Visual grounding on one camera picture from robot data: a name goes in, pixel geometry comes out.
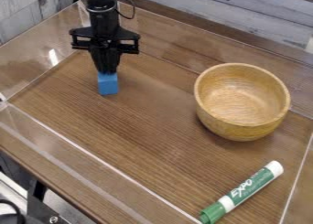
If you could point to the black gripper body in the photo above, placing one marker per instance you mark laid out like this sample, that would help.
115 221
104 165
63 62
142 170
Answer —
120 39

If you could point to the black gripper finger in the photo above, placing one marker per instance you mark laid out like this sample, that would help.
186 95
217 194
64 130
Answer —
99 59
112 60

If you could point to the blue rectangular block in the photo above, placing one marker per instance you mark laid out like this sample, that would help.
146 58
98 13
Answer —
107 83

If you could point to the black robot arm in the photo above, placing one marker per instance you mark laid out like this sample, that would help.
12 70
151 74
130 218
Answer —
104 17

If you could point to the brown wooden bowl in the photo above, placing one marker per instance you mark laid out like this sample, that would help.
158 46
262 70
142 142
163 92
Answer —
241 101

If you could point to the black table leg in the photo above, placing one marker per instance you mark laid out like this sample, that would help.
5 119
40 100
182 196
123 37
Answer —
39 190

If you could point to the green Expo marker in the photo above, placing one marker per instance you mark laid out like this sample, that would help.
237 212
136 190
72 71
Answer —
241 193

